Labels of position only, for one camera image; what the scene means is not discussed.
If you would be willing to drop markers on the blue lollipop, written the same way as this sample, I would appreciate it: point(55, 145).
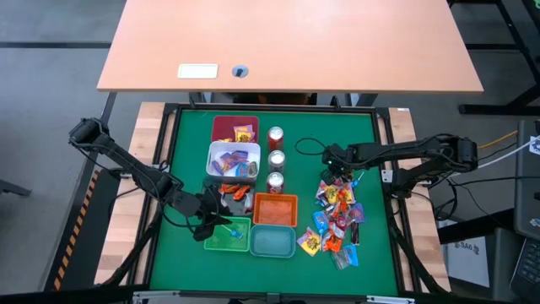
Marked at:
point(355, 183)
point(237, 234)

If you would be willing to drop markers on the dark grey plastic bin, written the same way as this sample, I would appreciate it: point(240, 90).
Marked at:
point(236, 209)

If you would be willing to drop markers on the white cardboard box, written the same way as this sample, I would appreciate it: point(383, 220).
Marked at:
point(468, 257)

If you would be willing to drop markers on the large yellow candy packet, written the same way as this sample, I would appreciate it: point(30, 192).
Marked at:
point(310, 242)

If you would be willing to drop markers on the white rectangular desk plate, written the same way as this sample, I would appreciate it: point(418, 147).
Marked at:
point(197, 71)

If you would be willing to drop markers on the black yellow floor strip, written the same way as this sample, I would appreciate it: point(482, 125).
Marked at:
point(75, 231)

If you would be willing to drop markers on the black aluminium table frame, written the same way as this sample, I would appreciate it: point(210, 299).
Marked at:
point(270, 106)

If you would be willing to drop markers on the silver bracket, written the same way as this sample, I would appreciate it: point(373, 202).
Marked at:
point(390, 300)
point(156, 295)

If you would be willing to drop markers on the red Coca-Cola can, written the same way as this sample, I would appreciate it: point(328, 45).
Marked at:
point(275, 181)

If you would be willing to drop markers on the grey computer case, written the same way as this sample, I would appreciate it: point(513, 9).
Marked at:
point(527, 190)

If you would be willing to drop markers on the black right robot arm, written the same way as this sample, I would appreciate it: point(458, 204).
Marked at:
point(401, 150)

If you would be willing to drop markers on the dark pink plastic bin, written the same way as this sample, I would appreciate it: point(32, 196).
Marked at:
point(221, 126)

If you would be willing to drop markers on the clear grey candy packet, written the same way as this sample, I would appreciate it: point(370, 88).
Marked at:
point(338, 261)

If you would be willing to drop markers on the red round candy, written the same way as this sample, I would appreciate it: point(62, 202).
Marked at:
point(341, 222)

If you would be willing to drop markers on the orange Fanta can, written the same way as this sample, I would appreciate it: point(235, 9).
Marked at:
point(275, 135)

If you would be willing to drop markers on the orange plastic basket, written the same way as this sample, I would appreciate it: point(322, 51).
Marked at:
point(274, 210)

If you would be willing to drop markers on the black candy stick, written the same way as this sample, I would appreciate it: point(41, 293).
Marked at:
point(355, 234)

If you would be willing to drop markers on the black desk leg frame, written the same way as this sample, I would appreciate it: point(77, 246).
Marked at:
point(485, 109)

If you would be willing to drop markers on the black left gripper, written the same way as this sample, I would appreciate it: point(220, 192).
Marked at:
point(200, 207)

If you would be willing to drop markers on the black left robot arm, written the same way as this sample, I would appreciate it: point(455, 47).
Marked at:
point(126, 160)

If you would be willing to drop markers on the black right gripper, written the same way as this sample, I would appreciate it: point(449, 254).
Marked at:
point(339, 157)

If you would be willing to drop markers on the green plastic basket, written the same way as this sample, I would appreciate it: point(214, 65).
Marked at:
point(240, 245)

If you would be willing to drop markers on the black chair leg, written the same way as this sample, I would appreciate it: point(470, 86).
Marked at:
point(12, 188)

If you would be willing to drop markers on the silver soda can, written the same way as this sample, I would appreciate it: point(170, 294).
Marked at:
point(277, 159)

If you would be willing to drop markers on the white plastic bin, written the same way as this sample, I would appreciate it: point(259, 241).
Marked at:
point(212, 148)

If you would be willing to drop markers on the light brown desk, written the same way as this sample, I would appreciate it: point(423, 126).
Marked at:
point(295, 38)

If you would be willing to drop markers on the teal plastic bin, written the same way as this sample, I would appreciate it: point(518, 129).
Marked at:
point(272, 241)

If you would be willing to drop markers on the blue candy packet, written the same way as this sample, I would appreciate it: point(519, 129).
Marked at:
point(352, 255)
point(321, 221)
point(241, 170)

